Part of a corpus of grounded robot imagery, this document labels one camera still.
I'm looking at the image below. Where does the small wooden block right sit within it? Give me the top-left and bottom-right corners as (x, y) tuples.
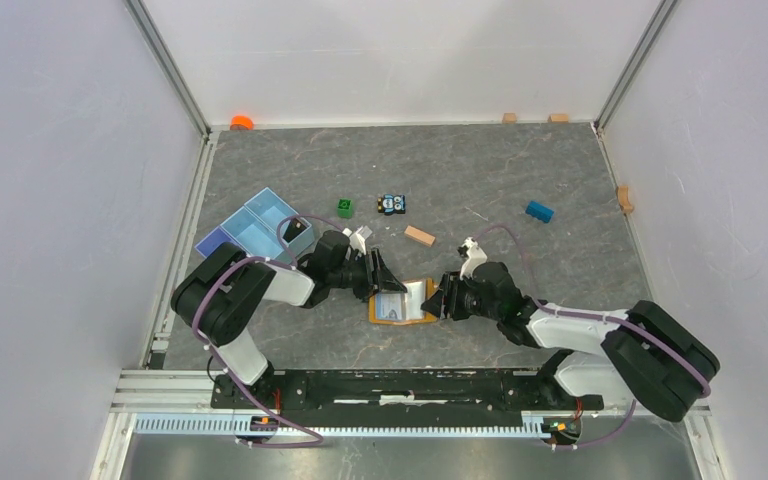
(548, 113), (570, 123)

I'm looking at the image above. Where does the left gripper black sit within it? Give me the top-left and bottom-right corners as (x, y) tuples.
(328, 247), (407, 303)

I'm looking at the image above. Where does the curved wooden piece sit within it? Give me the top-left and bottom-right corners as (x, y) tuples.
(616, 185), (635, 215)

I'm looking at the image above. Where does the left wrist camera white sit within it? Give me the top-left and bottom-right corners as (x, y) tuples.
(342, 225), (372, 255)

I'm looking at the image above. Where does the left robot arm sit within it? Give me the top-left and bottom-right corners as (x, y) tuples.
(170, 228), (408, 408)

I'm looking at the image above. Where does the light blue cable duct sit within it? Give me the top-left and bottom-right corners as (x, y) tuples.
(133, 413), (549, 440)

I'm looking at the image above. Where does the green toy brick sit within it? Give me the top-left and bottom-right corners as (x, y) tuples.
(336, 198), (354, 219)

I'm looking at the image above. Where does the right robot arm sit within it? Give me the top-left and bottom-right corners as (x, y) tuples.
(421, 262), (721, 422)

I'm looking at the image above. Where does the orange round cap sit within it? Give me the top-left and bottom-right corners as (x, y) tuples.
(229, 115), (254, 130)

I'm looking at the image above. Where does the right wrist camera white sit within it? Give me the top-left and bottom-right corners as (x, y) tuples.
(457, 237), (487, 279)

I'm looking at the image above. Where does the white credit card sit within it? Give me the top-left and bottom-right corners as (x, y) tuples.
(374, 293), (407, 322)

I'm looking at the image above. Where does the small toy car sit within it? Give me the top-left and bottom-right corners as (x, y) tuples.
(377, 194), (406, 215)

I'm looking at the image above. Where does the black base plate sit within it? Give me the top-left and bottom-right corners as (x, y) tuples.
(210, 368), (605, 429)

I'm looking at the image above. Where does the blue three-compartment tray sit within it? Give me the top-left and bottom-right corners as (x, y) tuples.
(195, 187), (297, 263)

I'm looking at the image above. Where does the orange card holder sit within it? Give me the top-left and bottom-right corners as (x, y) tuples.
(368, 278), (438, 326)

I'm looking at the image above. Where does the aluminium frame rail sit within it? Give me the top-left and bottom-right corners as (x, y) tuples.
(109, 369), (226, 415)

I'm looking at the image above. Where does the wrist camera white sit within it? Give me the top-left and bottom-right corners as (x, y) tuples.
(457, 237), (487, 279)
(342, 225), (372, 255)

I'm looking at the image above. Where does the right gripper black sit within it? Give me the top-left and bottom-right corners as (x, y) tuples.
(420, 271), (502, 322)

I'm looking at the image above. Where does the blue toy brick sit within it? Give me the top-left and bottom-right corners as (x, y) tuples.
(525, 201), (554, 224)

